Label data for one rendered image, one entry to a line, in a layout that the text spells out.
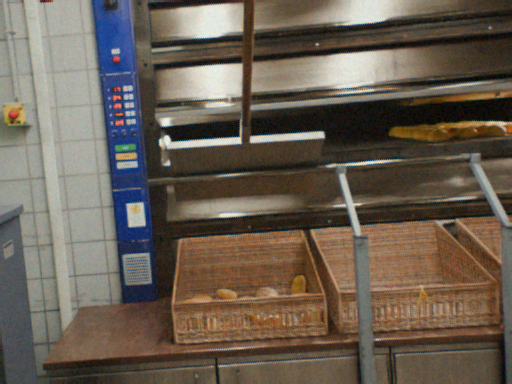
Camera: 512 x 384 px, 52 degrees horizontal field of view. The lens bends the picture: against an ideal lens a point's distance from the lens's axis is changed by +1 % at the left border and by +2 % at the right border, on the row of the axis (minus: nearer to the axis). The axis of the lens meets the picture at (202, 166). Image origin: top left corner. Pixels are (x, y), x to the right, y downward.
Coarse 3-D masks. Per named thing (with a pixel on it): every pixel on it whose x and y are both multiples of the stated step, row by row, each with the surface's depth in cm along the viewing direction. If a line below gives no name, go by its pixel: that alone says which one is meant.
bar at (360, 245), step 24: (288, 168) 190; (312, 168) 190; (336, 168) 189; (360, 168) 189; (480, 168) 186; (504, 216) 172; (360, 240) 169; (504, 240) 170; (360, 264) 170; (504, 264) 171; (360, 288) 171; (504, 288) 172; (360, 312) 172; (504, 312) 174; (360, 336) 174; (504, 336) 175; (360, 360) 177
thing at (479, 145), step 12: (432, 144) 228; (444, 144) 225; (456, 144) 225; (468, 144) 225; (480, 144) 225; (492, 144) 224; (504, 144) 224; (324, 156) 226; (336, 156) 226; (348, 156) 226; (360, 156) 226; (372, 156) 226; (384, 156) 226; (396, 156) 226; (168, 168) 228
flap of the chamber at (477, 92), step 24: (360, 96) 209; (384, 96) 209; (408, 96) 208; (432, 96) 210; (456, 96) 215; (480, 96) 219; (504, 96) 224; (168, 120) 217; (192, 120) 222; (216, 120) 227
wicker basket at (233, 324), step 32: (192, 256) 227; (224, 256) 226; (256, 256) 226; (288, 256) 225; (192, 288) 225; (224, 288) 224; (256, 288) 224; (288, 288) 223; (320, 288) 185; (192, 320) 204; (224, 320) 184; (256, 320) 184; (288, 320) 183; (320, 320) 183
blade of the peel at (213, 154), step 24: (168, 144) 180; (192, 144) 179; (216, 144) 179; (240, 144) 179; (264, 144) 179; (288, 144) 180; (312, 144) 181; (192, 168) 189; (216, 168) 190; (240, 168) 191; (264, 168) 192; (192, 192) 203; (216, 192) 204; (240, 192) 205; (264, 192) 206; (288, 192) 207
